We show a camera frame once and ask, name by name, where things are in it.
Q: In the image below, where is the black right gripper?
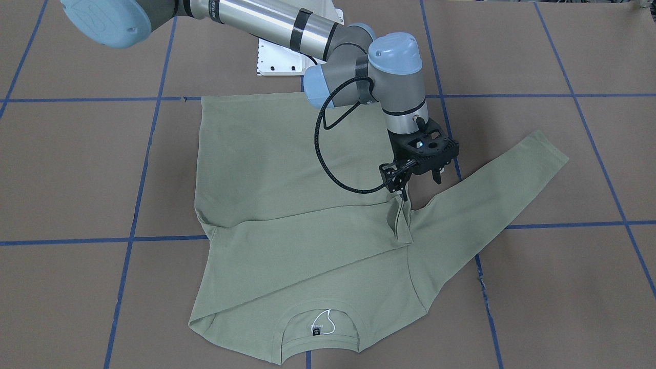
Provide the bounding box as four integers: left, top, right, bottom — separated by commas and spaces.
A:
379, 117, 460, 201

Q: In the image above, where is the olive green long-sleeve shirt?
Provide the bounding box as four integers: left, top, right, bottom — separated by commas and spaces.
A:
188, 92, 568, 364

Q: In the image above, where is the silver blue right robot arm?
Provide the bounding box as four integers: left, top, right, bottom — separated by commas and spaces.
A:
61, 1, 460, 197

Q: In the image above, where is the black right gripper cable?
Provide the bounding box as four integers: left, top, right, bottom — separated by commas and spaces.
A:
314, 76, 396, 195

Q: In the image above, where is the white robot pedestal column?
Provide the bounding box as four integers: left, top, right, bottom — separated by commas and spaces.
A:
256, 1, 344, 76

